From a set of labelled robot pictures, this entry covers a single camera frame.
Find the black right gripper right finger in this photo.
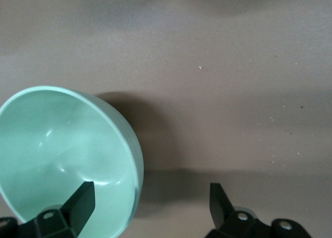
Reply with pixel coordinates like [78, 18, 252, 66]
[207, 183, 311, 238]

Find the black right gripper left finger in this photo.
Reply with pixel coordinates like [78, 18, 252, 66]
[0, 181, 96, 238]

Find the light green bowl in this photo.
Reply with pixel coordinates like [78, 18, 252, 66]
[0, 86, 145, 238]

